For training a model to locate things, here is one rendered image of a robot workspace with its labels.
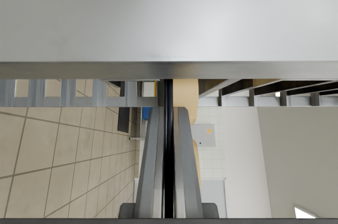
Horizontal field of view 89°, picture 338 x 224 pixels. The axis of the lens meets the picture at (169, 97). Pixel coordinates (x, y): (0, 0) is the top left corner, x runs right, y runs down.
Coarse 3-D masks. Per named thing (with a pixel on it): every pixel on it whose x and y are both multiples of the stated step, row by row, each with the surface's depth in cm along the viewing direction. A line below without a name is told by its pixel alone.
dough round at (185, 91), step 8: (176, 80) 12; (184, 80) 12; (192, 80) 12; (176, 88) 12; (184, 88) 12; (192, 88) 12; (176, 96) 12; (184, 96) 12; (192, 96) 12; (176, 104) 12; (184, 104) 12; (192, 104) 12; (192, 112) 12; (192, 120) 13
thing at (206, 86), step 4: (200, 80) 32; (204, 80) 29; (208, 80) 26; (212, 80) 23; (216, 80) 21; (220, 80) 20; (224, 80) 18; (228, 80) 18; (232, 80) 18; (236, 80) 18; (200, 84) 32; (204, 84) 29; (208, 84) 26; (212, 84) 23; (216, 84) 21; (220, 84) 20; (224, 84) 20; (228, 84) 20; (200, 88) 32; (204, 88) 29; (208, 88) 26; (212, 88) 24; (216, 88) 24; (220, 88) 24; (200, 92) 32; (204, 92) 29; (208, 92) 29; (212, 92) 29; (200, 96) 36
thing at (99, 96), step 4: (96, 80) 50; (96, 84) 50; (100, 84) 51; (104, 84) 51; (96, 88) 50; (100, 88) 51; (104, 88) 51; (96, 92) 50; (100, 92) 51; (104, 92) 51; (92, 96) 48; (96, 96) 50; (100, 96) 51; (104, 96) 50; (92, 100) 48; (96, 100) 50; (100, 100) 50; (104, 100) 50; (92, 104) 48; (96, 104) 50; (100, 104) 50; (104, 104) 50
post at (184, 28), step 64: (0, 0) 6; (64, 0) 6; (128, 0) 6; (192, 0) 6; (256, 0) 6; (320, 0) 6; (0, 64) 6; (64, 64) 6; (128, 64) 6; (192, 64) 6; (256, 64) 6; (320, 64) 6
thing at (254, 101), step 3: (249, 90) 50; (252, 90) 49; (249, 93) 50; (252, 93) 49; (249, 96) 50; (252, 96) 49; (255, 96) 50; (258, 96) 50; (249, 99) 50; (252, 99) 49; (255, 99) 50; (258, 99) 50; (249, 102) 50; (252, 102) 49; (255, 102) 48; (258, 102) 50; (249, 105) 50; (252, 105) 49; (255, 105) 48; (258, 105) 50
